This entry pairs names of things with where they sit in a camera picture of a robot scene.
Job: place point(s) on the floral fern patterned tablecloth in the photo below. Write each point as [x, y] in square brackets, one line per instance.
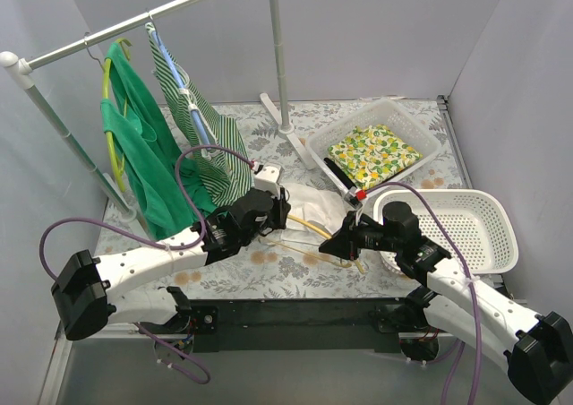
[262, 270]

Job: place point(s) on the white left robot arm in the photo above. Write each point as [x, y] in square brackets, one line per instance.
[91, 292]

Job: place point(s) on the lemon print folded cloth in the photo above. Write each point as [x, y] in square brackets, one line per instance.
[371, 155]

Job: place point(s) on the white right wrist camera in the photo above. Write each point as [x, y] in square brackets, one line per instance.
[355, 198]

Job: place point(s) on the white oval perforated basket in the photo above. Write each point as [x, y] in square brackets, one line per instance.
[474, 220]

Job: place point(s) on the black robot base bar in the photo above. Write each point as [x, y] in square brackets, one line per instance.
[380, 324]

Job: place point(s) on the light blue plastic hanger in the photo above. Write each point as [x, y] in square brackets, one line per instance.
[201, 128]

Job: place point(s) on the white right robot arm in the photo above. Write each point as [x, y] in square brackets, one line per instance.
[535, 350]

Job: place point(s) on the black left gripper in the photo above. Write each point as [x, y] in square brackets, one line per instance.
[277, 210]

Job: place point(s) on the white metal clothes rack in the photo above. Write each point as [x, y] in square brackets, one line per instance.
[20, 70]

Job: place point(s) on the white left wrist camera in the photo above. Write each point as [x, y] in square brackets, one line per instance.
[266, 178]

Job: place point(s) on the white rectangular plastic basket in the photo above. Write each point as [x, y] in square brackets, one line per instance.
[380, 112]

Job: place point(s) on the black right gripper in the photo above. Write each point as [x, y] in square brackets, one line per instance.
[350, 236]

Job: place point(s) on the lime green plastic hanger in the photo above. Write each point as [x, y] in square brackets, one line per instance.
[117, 159]

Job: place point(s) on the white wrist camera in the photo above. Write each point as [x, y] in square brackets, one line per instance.
[266, 178]
[355, 198]

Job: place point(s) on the yellow plastic hanger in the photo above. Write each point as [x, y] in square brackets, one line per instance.
[302, 237]

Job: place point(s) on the green white striped tank top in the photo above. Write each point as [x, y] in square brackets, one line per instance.
[221, 160]

